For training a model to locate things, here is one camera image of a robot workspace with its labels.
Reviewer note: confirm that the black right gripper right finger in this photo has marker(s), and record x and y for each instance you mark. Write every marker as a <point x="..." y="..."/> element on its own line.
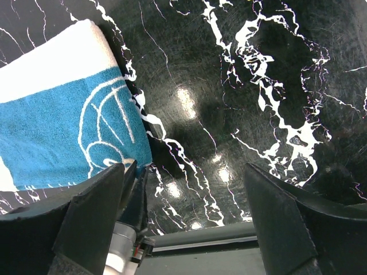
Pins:
<point x="301" y="233"/>

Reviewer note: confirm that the teal beige Doraemon towel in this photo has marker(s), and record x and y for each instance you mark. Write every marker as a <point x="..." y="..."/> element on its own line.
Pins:
<point x="67" y="113"/>

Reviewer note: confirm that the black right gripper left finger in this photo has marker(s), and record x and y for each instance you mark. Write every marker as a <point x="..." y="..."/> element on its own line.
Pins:
<point x="67" y="233"/>

